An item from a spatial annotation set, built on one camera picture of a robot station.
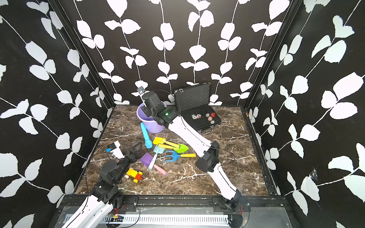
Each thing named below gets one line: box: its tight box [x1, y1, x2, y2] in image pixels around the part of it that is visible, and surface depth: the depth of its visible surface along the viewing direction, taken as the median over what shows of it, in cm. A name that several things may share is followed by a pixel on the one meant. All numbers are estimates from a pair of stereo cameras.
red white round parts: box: [191, 112, 217, 124], surface depth 113 cm
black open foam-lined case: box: [174, 82, 222, 135], surface depth 112 cm
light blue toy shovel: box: [148, 144, 165, 171], surface depth 94 cm
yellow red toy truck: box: [124, 167, 144, 184], surface depth 82 cm
